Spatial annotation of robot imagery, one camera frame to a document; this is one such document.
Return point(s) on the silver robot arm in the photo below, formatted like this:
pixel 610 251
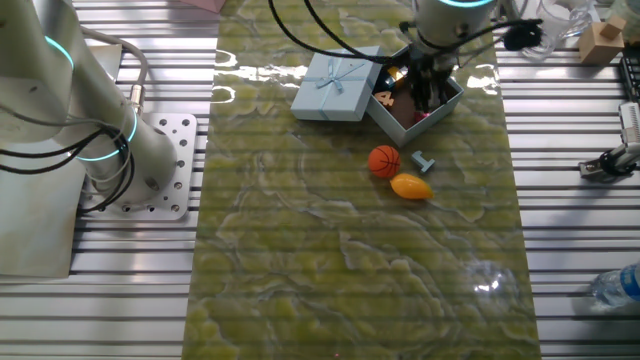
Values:
pixel 50 90

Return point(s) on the large wooden cube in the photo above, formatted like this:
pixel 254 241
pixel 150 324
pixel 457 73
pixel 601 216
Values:
pixel 597 50

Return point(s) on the green marble pattern mat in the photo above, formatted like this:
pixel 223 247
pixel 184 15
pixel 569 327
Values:
pixel 350 250

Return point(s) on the small grey toy block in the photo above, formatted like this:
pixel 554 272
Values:
pixel 423 161

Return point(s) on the clear glass mug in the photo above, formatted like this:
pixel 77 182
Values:
pixel 555 30

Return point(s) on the small pink toy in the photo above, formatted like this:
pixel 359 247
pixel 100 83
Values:
pixel 419 116

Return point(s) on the small wooden cube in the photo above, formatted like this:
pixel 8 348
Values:
pixel 614 27

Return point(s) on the orange toy basketball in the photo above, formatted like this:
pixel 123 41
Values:
pixel 384 161

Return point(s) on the light blue gift box lid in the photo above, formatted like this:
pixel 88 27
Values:
pixel 345 102

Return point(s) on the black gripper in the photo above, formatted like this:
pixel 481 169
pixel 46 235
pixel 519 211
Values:
pixel 431 64

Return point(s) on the yellow orange toy mango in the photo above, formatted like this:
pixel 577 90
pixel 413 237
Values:
pixel 411 186

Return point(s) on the pink flat object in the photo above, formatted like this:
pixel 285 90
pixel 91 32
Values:
pixel 207 4

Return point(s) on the gold metallic toy block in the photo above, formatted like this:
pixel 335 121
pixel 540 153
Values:
pixel 396 74

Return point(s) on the black keyboard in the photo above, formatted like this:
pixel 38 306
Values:
pixel 631 75

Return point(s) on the pale green translucent container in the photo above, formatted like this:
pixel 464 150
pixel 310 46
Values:
pixel 627 10

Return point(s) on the white ridged device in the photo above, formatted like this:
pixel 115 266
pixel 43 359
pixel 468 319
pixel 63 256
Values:
pixel 631 122

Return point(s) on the silver robot mounting plate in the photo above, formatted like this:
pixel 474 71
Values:
pixel 182 165

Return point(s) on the clear plastic water bottle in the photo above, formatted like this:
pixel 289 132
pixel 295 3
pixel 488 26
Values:
pixel 617 287

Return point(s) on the light blue gift box base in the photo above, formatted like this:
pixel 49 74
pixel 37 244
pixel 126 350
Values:
pixel 400 135

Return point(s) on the dark blue toy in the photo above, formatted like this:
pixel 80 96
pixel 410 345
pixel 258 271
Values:
pixel 384 82

